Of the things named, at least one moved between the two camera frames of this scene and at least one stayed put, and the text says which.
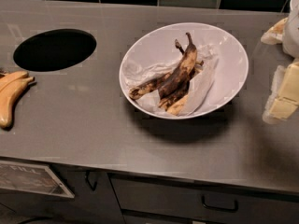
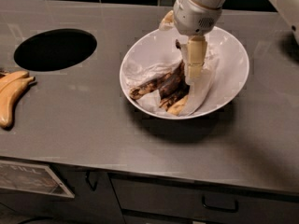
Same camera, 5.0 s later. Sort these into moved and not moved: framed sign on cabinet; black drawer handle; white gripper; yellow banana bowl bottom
Moved: white gripper
Not moved: yellow banana bowl bottom; black drawer handle; framed sign on cabinet
